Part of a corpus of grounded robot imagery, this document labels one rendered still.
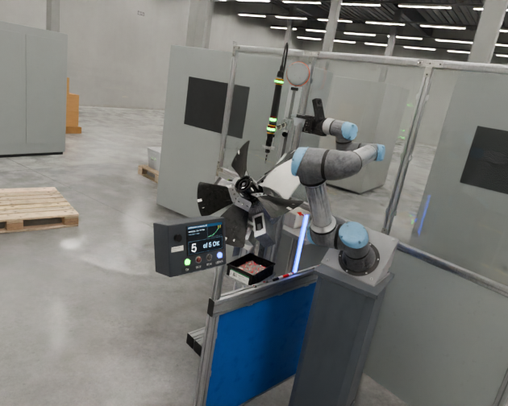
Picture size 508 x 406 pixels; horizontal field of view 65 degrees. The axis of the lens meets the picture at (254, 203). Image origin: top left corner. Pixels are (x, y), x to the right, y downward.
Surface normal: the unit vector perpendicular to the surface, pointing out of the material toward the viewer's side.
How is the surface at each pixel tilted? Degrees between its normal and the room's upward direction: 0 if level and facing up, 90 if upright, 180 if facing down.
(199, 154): 90
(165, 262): 90
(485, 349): 90
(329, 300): 90
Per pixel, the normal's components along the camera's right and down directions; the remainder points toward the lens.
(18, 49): 0.81, 0.29
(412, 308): -0.73, 0.08
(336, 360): -0.54, 0.16
